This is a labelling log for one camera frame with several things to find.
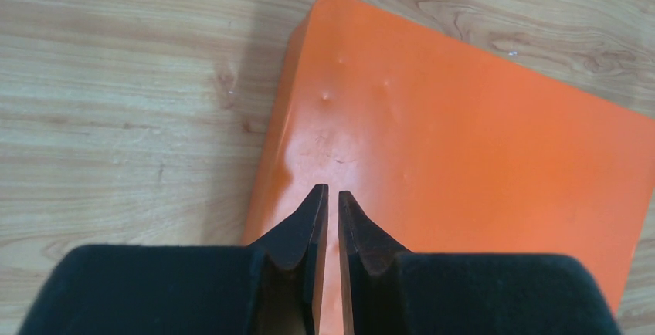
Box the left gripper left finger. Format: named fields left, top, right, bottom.
left=19, top=184, right=329, bottom=334

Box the orange box lid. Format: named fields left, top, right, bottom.
left=243, top=0, right=654, bottom=334

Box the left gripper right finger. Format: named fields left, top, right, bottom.
left=338, top=191, right=620, bottom=334

